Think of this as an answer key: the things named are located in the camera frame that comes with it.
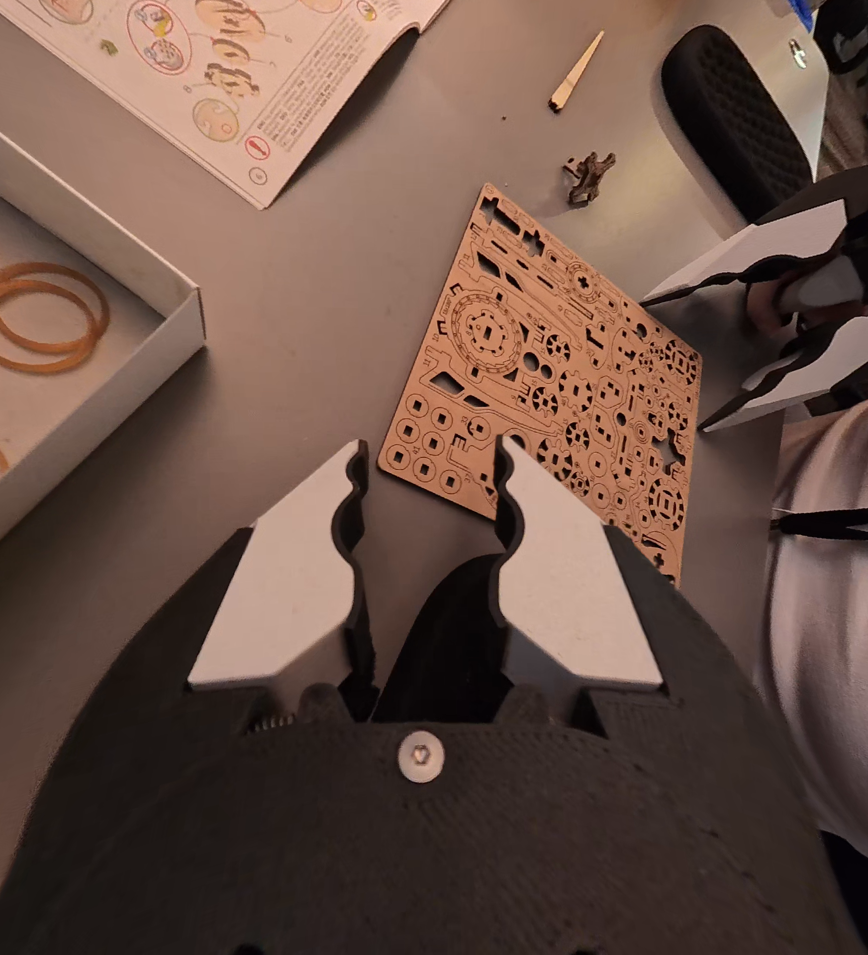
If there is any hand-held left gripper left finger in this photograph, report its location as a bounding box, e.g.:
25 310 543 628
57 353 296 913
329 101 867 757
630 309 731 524
188 439 377 695

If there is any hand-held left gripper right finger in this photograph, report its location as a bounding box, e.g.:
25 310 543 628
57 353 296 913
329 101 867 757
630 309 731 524
489 435 665 711

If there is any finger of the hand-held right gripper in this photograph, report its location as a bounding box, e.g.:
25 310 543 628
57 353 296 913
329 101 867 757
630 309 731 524
640 198 850 307
698 315 868 435

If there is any laser-cut plywood parts sheet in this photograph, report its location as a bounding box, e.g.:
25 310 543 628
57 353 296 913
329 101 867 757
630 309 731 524
376 183 703 590

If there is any person's right hand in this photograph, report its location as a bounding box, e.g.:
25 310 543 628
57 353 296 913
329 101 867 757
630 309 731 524
745 278 806 338

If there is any thin wooden stick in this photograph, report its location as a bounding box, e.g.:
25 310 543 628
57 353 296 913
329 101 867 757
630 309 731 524
547 30 606 115

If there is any person's white shirt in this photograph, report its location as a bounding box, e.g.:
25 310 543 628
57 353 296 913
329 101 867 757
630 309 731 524
753 386 868 883

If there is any pile of tan rubber bands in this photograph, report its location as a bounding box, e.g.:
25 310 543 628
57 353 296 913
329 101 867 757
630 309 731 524
0 231 112 517

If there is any white cardboard box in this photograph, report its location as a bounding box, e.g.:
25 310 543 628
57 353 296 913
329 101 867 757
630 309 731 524
0 97 208 584

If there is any assembly instruction booklet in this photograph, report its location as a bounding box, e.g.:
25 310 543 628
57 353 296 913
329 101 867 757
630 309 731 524
0 0 453 210

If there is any black lanyard strap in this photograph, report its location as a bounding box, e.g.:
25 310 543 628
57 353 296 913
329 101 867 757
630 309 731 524
770 504 868 547

